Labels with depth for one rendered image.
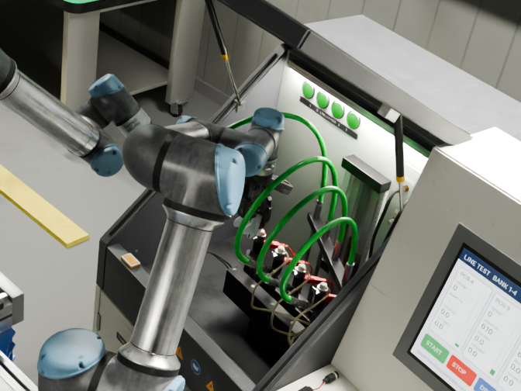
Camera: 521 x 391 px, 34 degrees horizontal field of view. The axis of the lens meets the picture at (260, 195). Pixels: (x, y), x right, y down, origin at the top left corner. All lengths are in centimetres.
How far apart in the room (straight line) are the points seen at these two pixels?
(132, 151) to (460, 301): 75
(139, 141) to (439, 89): 96
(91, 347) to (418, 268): 73
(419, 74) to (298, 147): 40
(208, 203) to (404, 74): 93
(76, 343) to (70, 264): 220
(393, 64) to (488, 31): 175
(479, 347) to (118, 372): 74
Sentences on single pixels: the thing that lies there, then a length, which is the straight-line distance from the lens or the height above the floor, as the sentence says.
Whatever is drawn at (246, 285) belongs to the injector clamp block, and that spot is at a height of 98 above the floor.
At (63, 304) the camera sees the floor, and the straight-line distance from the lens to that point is 359.
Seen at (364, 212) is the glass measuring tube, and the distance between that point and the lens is 228.
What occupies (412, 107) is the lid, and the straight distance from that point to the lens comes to 167.
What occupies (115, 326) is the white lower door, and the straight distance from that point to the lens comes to 244.
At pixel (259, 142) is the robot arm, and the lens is 189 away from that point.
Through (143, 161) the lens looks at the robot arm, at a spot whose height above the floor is 159.
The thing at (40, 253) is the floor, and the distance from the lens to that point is 385.
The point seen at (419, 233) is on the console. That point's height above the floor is 137.
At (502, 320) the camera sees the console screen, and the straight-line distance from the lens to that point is 178.
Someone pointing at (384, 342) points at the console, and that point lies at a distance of 196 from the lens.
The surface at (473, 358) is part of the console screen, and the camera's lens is 183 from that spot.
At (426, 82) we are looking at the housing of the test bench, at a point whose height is 150.
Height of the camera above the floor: 238
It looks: 33 degrees down
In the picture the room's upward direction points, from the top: 11 degrees clockwise
